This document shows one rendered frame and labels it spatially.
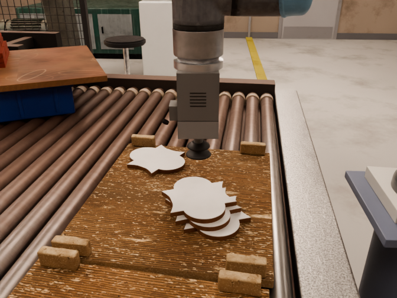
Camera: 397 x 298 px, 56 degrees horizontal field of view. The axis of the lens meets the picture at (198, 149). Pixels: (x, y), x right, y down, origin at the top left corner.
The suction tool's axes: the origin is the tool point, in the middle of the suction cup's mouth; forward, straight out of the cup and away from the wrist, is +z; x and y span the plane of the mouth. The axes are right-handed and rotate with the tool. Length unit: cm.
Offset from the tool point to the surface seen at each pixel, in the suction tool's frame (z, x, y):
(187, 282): 11.4, -1.4, 17.8
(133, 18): 43, -102, -526
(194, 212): 8.4, -0.7, 5.1
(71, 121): 13, -39, -48
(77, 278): 11.3, -17.3, 17.1
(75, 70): 1, -39, -59
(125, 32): 64, -116, -527
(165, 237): 11.4, -5.4, 8.0
